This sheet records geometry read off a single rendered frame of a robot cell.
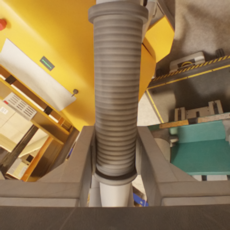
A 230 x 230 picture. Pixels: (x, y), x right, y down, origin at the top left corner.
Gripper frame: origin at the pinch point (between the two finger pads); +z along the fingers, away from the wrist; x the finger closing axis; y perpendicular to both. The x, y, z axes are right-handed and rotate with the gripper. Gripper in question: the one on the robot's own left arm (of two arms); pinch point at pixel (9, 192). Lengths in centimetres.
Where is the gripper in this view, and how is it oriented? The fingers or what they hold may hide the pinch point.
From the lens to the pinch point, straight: 29.4
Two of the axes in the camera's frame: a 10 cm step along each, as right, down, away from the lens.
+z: 10.0, 0.1, 0.3
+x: 0.1, 7.3, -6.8
